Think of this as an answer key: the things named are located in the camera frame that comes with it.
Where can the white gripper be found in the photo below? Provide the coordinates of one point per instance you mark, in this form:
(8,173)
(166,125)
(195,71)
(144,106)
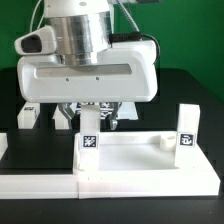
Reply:
(124,73)

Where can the white desk tabletop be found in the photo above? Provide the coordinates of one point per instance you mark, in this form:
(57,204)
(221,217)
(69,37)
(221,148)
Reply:
(136,151)

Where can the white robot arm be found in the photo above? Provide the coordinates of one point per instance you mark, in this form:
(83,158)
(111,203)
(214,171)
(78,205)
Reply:
(77,58)

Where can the white L-shaped obstacle fixture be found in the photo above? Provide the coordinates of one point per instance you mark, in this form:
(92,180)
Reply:
(114,184)

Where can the white part at left edge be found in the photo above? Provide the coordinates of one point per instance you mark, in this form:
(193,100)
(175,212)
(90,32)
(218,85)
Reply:
(3,144)

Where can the base plate with fiducial tags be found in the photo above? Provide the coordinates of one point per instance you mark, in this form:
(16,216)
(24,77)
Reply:
(127,110)

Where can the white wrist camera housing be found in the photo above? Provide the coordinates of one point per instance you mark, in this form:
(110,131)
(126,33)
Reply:
(41,41)

